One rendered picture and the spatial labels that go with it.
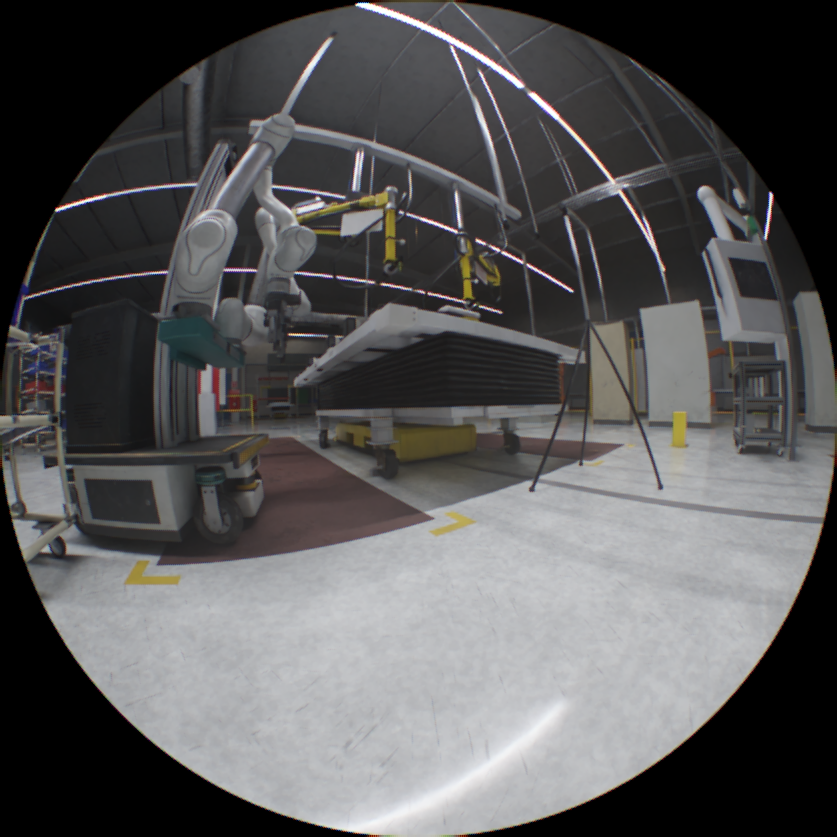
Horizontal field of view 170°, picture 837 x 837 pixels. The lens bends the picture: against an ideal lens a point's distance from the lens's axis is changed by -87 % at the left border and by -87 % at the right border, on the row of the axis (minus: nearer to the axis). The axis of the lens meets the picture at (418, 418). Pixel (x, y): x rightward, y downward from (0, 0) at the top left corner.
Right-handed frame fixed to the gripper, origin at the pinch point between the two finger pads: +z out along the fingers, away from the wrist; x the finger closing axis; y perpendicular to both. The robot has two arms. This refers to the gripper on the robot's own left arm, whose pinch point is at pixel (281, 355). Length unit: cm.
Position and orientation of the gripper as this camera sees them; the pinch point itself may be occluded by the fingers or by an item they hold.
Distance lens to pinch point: 131.8
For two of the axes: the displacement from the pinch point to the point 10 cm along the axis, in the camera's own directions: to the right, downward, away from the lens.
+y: 9.3, -0.5, 3.7
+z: 0.3, 10.0, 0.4
